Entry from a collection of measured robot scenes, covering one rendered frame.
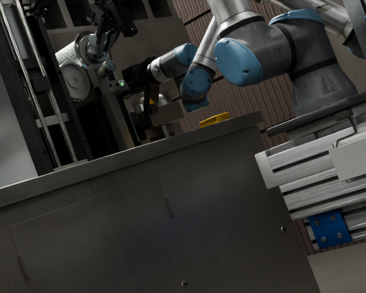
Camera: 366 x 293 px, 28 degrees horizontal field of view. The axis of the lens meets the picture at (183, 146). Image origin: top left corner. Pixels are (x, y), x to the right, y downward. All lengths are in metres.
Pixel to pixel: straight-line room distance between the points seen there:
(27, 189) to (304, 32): 0.71
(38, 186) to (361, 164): 0.71
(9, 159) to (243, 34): 0.86
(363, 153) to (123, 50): 1.59
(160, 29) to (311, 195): 1.56
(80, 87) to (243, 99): 2.84
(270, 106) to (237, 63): 3.30
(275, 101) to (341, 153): 3.36
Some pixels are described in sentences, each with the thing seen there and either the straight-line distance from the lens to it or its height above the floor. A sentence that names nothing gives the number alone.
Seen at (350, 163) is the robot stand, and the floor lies 0.69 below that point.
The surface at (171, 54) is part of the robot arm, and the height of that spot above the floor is 1.13.
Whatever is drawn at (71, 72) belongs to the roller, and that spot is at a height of 1.20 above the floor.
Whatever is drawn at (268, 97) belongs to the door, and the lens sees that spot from 4.89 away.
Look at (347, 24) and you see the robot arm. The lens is 2.25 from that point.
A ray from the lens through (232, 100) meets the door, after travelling 5.05.
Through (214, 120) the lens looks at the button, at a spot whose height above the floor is 0.91.
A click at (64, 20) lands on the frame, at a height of 1.49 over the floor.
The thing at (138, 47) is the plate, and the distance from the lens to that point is 2.98.
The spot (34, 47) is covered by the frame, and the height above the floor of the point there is 1.25.
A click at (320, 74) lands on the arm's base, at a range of 1.67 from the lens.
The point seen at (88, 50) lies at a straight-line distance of 2.30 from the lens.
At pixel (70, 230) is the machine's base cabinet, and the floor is 0.76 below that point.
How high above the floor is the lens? 0.78
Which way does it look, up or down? 2 degrees up
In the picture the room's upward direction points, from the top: 21 degrees counter-clockwise
